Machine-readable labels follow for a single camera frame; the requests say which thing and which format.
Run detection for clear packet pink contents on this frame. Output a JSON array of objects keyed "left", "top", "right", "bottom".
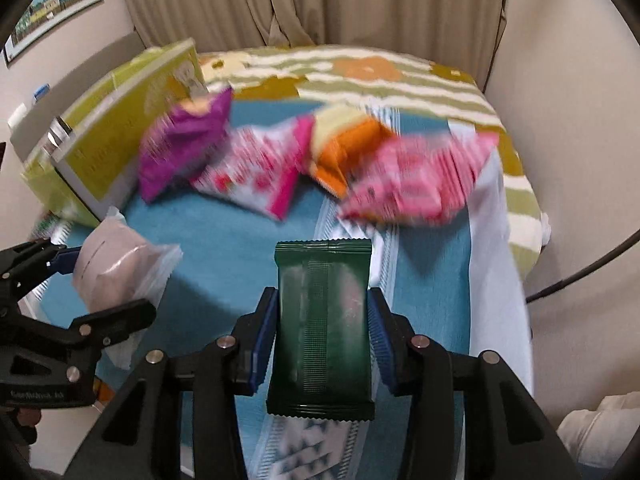
[{"left": 71, "top": 207, "right": 183, "bottom": 371}]

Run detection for dark green snack packet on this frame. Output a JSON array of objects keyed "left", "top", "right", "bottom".
[{"left": 265, "top": 240, "right": 376, "bottom": 418}]

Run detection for pink striped snack packet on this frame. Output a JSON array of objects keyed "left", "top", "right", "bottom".
[{"left": 340, "top": 130, "right": 501, "bottom": 226}]

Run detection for blue patterned tablecloth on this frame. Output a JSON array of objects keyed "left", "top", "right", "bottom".
[{"left": 37, "top": 97, "right": 533, "bottom": 480}]

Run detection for white pink print snack packet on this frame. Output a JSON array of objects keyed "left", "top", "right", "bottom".
[{"left": 192, "top": 115, "right": 316, "bottom": 221}]

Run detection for green cardboard box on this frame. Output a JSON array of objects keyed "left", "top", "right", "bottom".
[{"left": 21, "top": 37, "right": 211, "bottom": 228}]

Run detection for purple snack packet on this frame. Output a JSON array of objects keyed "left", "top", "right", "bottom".
[{"left": 139, "top": 87, "right": 235, "bottom": 203}]

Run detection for floral striped blanket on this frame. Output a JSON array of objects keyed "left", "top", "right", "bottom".
[{"left": 197, "top": 45, "right": 551, "bottom": 281}]

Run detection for white fabric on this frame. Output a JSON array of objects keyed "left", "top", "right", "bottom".
[{"left": 555, "top": 392, "right": 640, "bottom": 466}]

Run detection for black curved stand pole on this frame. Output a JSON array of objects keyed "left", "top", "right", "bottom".
[{"left": 525, "top": 232, "right": 640, "bottom": 303}]

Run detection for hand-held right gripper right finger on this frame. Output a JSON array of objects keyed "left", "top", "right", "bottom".
[{"left": 366, "top": 286, "right": 583, "bottom": 480}]

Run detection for beige curtain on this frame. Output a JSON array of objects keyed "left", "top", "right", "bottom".
[{"left": 116, "top": 0, "right": 511, "bottom": 58}]

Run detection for cream orange snack packet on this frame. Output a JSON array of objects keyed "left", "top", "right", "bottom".
[{"left": 307, "top": 102, "right": 396, "bottom": 198}]

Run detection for framed houses picture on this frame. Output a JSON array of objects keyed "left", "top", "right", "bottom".
[{"left": 2, "top": 0, "right": 105, "bottom": 66}]

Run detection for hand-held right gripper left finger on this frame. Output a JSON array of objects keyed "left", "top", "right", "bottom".
[{"left": 65, "top": 286, "right": 279, "bottom": 480}]

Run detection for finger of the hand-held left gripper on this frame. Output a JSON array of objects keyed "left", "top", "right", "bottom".
[
  {"left": 0, "top": 241, "right": 83, "bottom": 311},
  {"left": 69, "top": 298, "right": 158, "bottom": 357}
]

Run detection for grey padded headboard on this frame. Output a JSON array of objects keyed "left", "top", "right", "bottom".
[{"left": 7, "top": 32, "right": 141, "bottom": 161}]

